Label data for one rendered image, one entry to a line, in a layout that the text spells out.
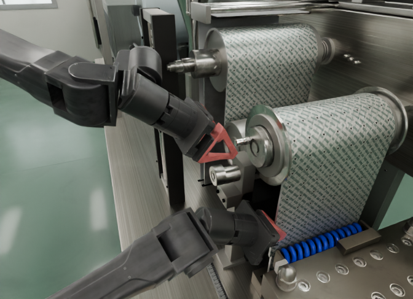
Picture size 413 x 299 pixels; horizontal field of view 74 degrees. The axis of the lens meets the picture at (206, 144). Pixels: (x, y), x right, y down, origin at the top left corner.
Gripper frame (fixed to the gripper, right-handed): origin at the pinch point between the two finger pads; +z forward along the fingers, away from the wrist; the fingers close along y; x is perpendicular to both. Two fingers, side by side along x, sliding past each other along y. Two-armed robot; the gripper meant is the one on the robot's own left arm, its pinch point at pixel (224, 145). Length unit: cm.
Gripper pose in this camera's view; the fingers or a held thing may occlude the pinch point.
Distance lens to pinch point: 49.1
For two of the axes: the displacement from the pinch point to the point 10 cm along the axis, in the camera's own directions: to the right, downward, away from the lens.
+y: 3.7, 5.0, -7.9
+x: 5.9, -7.8, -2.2
